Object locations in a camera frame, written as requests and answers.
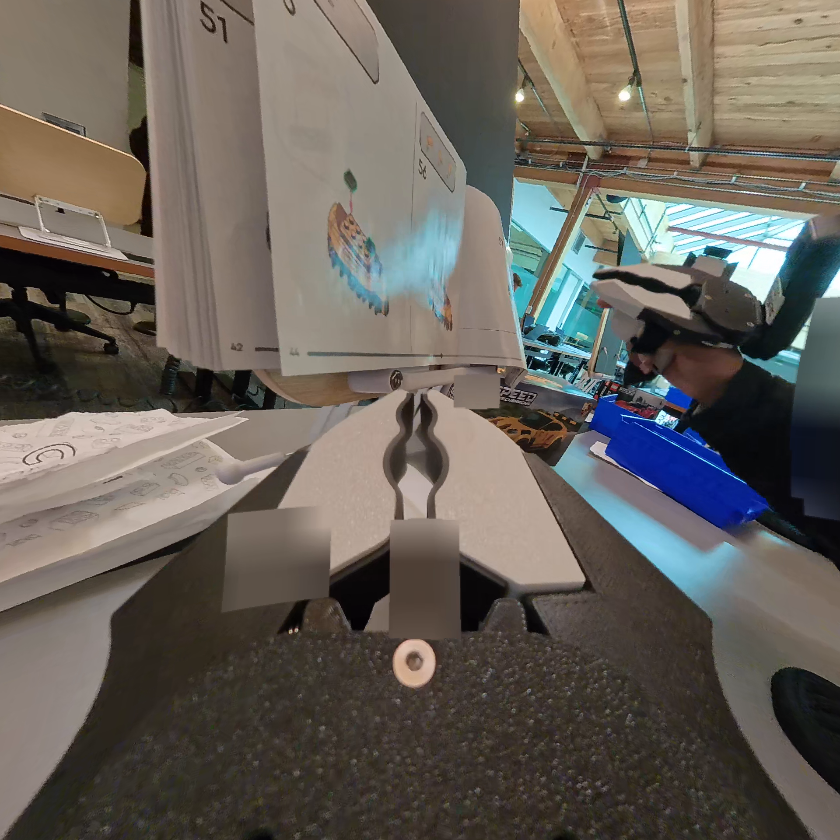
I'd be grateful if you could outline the lego instruction booklet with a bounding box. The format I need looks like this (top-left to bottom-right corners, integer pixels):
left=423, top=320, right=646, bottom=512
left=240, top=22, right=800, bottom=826
left=139, top=0, right=527, bottom=372

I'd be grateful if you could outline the lego set box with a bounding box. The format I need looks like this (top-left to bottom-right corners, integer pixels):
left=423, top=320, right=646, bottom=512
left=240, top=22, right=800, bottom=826
left=445, top=366, right=602, bottom=468

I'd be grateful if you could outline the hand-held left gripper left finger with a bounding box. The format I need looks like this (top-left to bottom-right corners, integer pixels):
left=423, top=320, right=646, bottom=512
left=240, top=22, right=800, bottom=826
left=278, top=391, right=416, bottom=580

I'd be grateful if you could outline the person's right hand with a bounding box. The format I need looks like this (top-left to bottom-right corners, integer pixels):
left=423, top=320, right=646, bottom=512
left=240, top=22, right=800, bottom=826
left=622, top=341, right=747, bottom=403

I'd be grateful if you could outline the white paper parts bag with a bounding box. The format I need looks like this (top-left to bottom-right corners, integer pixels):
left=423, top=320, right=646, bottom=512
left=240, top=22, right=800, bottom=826
left=588, top=440, right=665, bottom=491

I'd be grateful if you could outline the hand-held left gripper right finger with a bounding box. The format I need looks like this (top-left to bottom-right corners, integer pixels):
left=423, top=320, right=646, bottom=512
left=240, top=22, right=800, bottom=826
left=419, top=391, right=586, bottom=596

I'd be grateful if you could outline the white book stand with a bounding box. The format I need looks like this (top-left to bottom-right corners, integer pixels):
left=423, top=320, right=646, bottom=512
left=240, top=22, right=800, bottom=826
left=215, top=364, right=501, bottom=487

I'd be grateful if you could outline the large blue plastic bin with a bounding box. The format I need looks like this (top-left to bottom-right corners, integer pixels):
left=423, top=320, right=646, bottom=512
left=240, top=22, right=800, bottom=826
left=588, top=394, right=634, bottom=435

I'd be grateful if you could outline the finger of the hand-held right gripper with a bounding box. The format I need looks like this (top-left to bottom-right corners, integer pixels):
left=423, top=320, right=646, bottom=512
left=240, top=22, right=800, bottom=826
left=592, top=261, right=707, bottom=291
left=595, top=277, right=698, bottom=324

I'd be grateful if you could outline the white and plywood chair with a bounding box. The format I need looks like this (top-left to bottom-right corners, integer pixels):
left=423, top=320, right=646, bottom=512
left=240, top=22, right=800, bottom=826
left=0, top=104, right=147, bottom=227

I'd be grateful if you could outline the black backdrop panel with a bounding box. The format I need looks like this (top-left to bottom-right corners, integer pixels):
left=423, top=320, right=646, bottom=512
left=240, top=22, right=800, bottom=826
left=367, top=0, right=523, bottom=238

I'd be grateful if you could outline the blue plastic bin with paper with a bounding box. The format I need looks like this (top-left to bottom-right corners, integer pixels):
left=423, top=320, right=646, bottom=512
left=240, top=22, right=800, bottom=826
left=604, top=415, right=770, bottom=530

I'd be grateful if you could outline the black office chair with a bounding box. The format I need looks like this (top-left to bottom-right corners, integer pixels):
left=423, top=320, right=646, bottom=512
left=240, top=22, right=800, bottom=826
left=0, top=268, right=120, bottom=370

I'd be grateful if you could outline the white desk stand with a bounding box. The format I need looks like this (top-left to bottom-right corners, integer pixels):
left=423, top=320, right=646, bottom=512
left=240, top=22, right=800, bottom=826
left=18, top=195, right=127, bottom=259

